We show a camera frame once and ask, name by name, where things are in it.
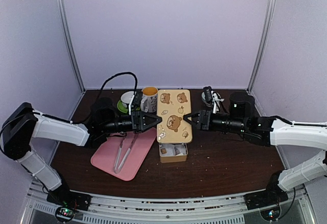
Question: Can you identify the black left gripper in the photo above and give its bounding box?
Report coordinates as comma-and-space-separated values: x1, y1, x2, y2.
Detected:
101, 110, 162, 134

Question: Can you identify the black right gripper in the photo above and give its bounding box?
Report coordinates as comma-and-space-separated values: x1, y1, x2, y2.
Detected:
183, 109, 247, 135

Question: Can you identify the bear print tin lid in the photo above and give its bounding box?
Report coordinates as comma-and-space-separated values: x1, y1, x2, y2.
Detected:
157, 89, 193, 144

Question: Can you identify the light brown chocolate square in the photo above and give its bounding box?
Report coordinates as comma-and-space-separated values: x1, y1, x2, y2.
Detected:
160, 148, 167, 155

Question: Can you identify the tan tin box base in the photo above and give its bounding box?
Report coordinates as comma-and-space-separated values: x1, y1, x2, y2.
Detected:
159, 143, 188, 163

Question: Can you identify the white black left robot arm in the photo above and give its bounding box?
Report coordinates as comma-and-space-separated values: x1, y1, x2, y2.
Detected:
1, 97, 162, 206

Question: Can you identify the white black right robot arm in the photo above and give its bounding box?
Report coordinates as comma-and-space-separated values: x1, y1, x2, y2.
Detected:
183, 92, 326, 205

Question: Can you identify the floral white mug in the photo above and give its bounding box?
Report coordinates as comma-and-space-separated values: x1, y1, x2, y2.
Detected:
141, 87, 158, 113

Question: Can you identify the light blue patterned bowl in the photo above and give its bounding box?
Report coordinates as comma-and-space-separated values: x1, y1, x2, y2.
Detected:
201, 91, 213, 107

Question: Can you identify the white paper cupcake liner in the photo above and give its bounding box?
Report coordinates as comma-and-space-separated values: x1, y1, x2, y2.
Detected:
159, 144, 175, 157
174, 144, 187, 156

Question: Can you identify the green saucer plate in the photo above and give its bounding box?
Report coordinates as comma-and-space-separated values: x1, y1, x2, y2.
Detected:
117, 100, 141, 114

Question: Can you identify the navy white dotted bowl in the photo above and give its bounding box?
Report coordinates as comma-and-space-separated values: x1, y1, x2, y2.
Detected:
120, 91, 134, 108

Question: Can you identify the pink plastic tray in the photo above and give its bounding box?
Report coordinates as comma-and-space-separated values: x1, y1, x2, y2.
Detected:
90, 128, 156, 181

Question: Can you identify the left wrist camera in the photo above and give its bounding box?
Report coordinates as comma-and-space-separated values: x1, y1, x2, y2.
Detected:
128, 90, 143, 115

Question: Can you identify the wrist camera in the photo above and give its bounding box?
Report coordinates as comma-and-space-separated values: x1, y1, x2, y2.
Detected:
128, 90, 143, 115
203, 86, 227, 114

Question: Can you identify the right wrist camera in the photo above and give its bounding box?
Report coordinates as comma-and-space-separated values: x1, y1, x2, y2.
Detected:
203, 86, 227, 114

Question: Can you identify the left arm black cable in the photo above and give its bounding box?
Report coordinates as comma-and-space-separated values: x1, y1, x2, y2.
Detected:
68, 71, 138, 122

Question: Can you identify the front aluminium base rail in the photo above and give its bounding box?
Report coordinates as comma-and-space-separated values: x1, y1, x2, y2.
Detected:
22, 180, 312, 224

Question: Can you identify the right aluminium table rail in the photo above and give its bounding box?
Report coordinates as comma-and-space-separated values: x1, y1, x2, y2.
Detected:
246, 90, 288, 169

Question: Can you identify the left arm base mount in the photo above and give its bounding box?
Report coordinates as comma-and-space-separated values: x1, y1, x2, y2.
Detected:
46, 191, 91, 223

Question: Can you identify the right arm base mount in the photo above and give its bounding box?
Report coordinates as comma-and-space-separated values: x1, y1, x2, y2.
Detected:
244, 190, 288, 222

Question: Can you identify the right rear aluminium frame post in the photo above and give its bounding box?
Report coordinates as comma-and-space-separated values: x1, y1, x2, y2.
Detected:
247, 0, 276, 93

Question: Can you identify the aluminium frame post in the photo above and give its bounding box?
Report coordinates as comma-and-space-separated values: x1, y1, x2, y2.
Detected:
57, 0, 85, 93
247, 0, 276, 93

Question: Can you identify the left rear aluminium frame post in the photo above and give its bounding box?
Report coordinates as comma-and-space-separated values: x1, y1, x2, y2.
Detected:
57, 0, 85, 93

